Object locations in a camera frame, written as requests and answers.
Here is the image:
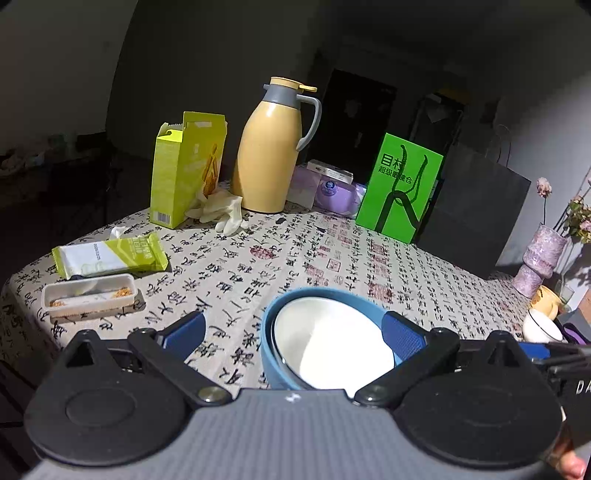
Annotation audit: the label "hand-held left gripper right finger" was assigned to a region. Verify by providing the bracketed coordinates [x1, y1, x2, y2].
[353, 310, 532, 409]

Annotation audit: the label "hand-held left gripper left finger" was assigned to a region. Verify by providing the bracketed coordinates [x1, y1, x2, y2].
[62, 310, 234, 409]

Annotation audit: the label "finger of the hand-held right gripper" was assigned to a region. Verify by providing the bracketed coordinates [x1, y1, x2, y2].
[518, 342, 591, 374]

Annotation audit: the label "white bowl with black rim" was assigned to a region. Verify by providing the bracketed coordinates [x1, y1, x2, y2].
[523, 308, 565, 344]
[271, 296, 397, 391]

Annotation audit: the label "blue bowl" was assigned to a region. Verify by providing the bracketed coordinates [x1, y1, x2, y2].
[261, 287, 402, 391]

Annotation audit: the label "person's right hand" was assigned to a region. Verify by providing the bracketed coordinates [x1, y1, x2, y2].
[551, 438, 587, 480]

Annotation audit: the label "purple and grey pouch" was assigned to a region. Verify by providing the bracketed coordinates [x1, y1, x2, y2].
[556, 307, 591, 344]

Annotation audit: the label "yellow mug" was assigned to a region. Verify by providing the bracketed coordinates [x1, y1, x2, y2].
[531, 285, 564, 321]

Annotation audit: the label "white plastic snack tray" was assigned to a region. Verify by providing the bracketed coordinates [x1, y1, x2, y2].
[41, 273, 144, 319]

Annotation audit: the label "green and white snack packet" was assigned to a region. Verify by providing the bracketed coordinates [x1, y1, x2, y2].
[52, 232, 171, 281]

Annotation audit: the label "purple ceramic vase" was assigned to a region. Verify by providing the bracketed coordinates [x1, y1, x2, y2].
[512, 224, 568, 300]

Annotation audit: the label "calligraphy printed tablecloth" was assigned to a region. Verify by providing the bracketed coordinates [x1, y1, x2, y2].
[0, 180, 546, 402]

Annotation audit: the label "white rubber gloves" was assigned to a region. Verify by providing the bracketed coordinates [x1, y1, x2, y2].
[185, 191, 245, 237]

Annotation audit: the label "dark grey paper bag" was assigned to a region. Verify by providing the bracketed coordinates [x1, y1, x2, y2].
[416, 124, 532, 280]

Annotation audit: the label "yellow-green snack box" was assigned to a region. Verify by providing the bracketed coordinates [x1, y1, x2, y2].
[150, 112, 228, 230]

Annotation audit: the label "small white flat box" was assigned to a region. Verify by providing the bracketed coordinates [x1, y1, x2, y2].
[307, 159, 354, 182]

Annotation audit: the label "yellow thermos jug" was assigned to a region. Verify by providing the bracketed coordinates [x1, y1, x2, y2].
[231, 77, 322, 214]

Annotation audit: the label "green paper bag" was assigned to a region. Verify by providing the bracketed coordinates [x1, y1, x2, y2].
[355, 133, 444, 244]

